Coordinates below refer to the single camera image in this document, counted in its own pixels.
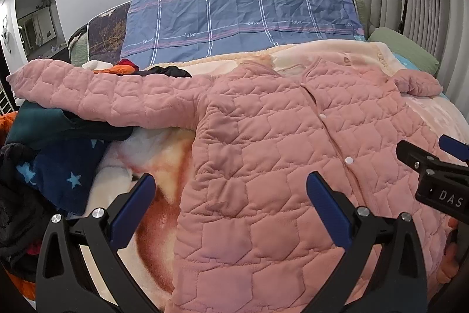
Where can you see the blue plaid duvet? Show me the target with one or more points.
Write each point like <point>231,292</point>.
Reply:
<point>176,31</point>

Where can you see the green striped pillow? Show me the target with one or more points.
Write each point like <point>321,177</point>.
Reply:
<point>78,50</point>

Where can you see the pink quilted jacket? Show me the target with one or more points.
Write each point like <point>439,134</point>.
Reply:
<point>247,236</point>

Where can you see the orange jacket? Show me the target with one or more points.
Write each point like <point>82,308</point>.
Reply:
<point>118,69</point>

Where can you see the white garment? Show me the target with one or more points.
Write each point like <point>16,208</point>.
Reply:
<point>96,65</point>

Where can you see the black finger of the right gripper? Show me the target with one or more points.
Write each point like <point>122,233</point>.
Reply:
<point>454,147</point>
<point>413,156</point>

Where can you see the navy star pattern garment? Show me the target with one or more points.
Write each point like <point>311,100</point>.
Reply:
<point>64,171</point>

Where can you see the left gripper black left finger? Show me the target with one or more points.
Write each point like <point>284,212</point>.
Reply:
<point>64,283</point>

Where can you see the dark teal fleece garment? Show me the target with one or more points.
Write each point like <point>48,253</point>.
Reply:
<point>38,127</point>

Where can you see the dark tree print pillow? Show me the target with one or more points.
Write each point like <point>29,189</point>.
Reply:
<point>106,34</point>

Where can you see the red garment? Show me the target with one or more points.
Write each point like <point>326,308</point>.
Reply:
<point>127,62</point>

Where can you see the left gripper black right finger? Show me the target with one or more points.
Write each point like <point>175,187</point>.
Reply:
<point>382,268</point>

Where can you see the light blue bed sheet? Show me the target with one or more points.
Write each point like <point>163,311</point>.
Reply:
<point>414,67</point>

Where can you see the cream orange plush blanket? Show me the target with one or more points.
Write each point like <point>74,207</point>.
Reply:
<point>166,154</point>

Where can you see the black puffer jacket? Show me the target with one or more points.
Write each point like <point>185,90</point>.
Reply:
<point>170,71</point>

